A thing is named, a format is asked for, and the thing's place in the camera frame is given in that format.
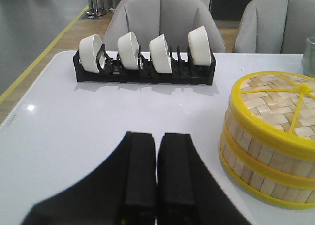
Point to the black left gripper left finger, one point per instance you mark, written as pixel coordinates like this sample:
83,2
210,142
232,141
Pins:
120,191

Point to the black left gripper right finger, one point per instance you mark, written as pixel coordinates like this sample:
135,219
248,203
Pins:
187,192

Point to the bamboo steamer tier yellow rims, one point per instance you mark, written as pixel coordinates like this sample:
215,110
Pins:
270,155

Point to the yellow bamboo steamer lid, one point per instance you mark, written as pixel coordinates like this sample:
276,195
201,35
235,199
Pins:
277,108

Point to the bamboo steamer tier base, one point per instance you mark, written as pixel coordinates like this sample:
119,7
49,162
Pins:
268,184

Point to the black dish rack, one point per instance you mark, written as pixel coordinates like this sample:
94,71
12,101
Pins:
111,70

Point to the white ceramic bowl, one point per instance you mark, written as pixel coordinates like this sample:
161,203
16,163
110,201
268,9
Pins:
128,49
88,50
199,46
160,55

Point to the grey chair left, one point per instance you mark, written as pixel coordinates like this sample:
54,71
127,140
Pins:
174,19

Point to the grey chair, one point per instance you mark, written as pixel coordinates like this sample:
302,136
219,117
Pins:
276,26
174,19

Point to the green electric cooking pot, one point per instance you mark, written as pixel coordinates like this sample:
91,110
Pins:
308,59

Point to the grey chair right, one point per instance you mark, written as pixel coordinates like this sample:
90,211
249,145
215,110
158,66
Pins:
276,26

